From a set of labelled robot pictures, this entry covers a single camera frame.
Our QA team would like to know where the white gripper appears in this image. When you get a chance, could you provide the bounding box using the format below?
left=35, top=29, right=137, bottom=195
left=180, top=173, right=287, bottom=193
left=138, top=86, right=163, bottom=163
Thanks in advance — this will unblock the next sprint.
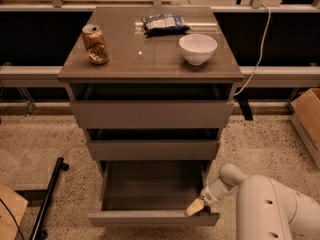
left=185, top=177, right=238, bottom=217

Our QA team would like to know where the grey bottom drawer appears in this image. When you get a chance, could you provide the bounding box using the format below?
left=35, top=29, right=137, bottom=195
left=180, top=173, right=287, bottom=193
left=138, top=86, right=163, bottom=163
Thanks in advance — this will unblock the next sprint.
left=88, top=160, right=220, bottom=227

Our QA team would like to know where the grey drawer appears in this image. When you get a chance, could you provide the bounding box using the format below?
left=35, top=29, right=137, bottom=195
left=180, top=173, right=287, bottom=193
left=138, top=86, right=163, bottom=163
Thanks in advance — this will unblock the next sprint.
left=70, top=101, right=233, bottom=129
left=87, top=140, right=220, bottom=161
left=88, top=160, right=220, bottom=227

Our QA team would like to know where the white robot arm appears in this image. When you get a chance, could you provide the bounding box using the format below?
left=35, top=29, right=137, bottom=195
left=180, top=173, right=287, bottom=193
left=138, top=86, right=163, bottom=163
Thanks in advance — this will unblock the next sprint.
left=185, top=164, right=320, bottom=240

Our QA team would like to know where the grey middle drawer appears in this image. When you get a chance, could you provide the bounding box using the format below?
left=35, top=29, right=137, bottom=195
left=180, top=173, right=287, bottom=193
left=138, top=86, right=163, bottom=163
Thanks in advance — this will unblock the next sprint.
left=87, top=140, right=220, bottom=161

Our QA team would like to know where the grey top drawer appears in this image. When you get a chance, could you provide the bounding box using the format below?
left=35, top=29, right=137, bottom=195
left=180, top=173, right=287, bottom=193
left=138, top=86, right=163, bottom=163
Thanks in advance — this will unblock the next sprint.
left=70, top=101, right=233, bottom=129

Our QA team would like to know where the grey drawer cabinet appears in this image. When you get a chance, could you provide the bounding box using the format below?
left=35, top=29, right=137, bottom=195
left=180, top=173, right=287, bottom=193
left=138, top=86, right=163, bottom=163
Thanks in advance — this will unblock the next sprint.
left=57, top=6, right=244, bottom=182

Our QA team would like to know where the black table leg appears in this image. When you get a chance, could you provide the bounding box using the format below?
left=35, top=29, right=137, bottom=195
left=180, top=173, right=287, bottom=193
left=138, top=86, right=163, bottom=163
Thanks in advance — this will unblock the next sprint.
left=236, top=90, right=253, bottom=121

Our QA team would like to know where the cardboard box right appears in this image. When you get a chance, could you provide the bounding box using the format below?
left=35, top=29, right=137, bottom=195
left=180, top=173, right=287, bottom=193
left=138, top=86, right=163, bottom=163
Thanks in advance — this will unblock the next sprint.
left=290, top=88, right=320, bottom=168

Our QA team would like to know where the white ceramic bowl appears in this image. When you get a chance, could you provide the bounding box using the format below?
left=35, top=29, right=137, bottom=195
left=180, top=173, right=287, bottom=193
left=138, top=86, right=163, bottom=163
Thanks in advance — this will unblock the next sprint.
left=179, top=34, right=218, bottom=65

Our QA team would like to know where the black metal stand bar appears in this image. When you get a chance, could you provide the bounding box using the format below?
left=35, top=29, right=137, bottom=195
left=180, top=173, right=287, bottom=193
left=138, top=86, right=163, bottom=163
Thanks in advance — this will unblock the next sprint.
left=17, top=157, right=69, bottom=240

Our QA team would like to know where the wooden board left corner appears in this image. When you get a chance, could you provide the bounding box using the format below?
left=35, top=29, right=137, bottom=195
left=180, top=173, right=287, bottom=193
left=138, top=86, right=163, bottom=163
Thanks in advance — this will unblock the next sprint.
left=0, top=182, right=28, bottom=240

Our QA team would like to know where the blue white snack bag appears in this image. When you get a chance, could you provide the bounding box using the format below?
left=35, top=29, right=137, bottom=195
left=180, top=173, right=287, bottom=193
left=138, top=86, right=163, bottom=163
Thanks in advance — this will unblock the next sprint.
left=141, top=13, right=190, bottom=36

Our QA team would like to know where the crushed golden soda can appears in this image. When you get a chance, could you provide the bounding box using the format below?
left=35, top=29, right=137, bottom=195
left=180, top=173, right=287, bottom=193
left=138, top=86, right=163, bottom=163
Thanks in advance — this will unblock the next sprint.
left=81, top=24, right=109, bottom=65

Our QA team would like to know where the white cable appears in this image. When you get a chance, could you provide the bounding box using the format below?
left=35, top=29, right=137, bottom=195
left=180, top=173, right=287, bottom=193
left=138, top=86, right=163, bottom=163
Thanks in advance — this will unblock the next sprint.
left=233, top=4, right=272, bottom=97

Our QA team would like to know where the metal railing frame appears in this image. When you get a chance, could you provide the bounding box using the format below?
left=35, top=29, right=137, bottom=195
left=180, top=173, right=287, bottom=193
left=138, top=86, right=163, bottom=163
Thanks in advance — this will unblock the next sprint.
left=0, top=0, right=320, bottom=90

